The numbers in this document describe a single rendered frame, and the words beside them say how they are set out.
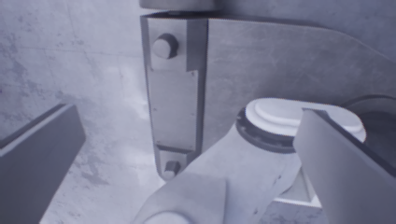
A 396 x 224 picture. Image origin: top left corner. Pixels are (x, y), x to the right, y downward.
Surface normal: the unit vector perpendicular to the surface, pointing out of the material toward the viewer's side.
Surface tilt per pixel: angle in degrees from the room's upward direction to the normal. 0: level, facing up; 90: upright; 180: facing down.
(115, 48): 0
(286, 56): 0
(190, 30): 45
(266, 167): 90
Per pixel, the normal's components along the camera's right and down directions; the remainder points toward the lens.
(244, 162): 0.03, -0.85
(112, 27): -0.20, 0.51
